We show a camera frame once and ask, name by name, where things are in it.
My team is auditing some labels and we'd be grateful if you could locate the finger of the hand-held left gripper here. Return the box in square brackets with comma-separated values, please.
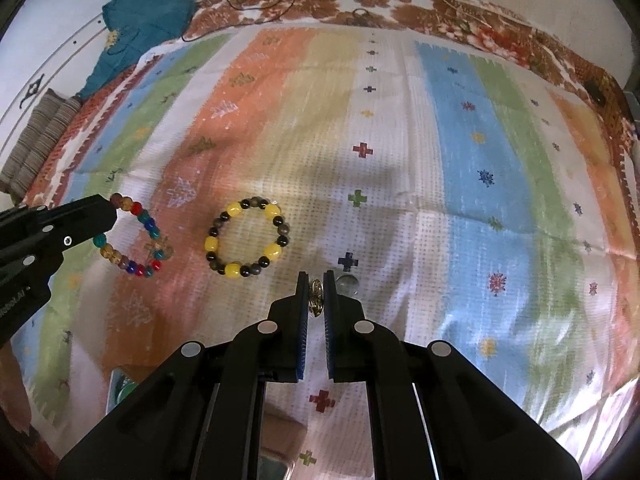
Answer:
[0, 195, 119, 287]
[0, 204, 52, 231]

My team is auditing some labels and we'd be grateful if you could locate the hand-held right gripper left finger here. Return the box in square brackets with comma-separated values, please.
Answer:
[56, 270, 309, 480]

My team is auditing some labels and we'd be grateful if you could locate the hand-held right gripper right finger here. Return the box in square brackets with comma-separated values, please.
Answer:
[323, 269, 584, 480]

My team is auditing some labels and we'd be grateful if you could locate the multicoloured bead bracelet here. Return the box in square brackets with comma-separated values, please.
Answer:
[92, 191, 175, 279]

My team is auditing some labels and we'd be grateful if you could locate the rectangular metal tin box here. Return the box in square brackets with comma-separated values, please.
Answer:
[107, 367, 307, 480]

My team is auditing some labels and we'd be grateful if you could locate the striped folded cushion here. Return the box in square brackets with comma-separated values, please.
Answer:
[0, 88, 84, 197]

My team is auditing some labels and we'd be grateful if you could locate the white curved headboard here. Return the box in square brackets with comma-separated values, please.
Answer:
[0, 10, 110, 173]

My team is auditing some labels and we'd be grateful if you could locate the teal garment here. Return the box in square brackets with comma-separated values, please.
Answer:
[75, 0, 199, 102]

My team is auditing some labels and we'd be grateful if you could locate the striped pastel cloth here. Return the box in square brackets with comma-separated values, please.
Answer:
[10, 25, 640, 480]

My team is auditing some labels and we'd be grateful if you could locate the small dark object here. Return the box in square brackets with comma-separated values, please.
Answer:
[584, 79, 607, 106]

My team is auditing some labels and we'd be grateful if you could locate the yellow and dark bead bracelet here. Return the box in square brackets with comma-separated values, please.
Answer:
[204, 196, 291, 281]

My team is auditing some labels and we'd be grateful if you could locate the black cable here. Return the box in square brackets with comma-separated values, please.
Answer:
[181, 0, 322, 43]

